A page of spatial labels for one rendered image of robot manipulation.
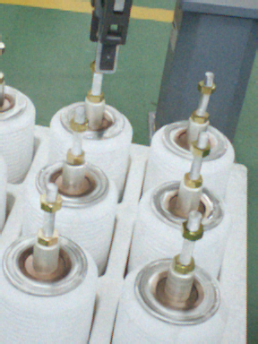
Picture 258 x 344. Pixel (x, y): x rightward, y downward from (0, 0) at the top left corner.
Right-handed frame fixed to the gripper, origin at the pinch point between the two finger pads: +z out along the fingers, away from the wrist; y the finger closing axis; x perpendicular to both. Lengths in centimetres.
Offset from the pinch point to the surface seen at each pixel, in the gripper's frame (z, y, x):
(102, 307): 17.1, -21.5, 0.2
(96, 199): 9.6, -14.2, 1.0
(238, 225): 17.1, -9.4, -16.6
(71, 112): 9.7, 1.4, 2.5
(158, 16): 35, 83, -25
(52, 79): 35, 52, 1
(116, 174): 14.9, -3.4, -3.0
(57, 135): 10.7, -2.0, 4.2
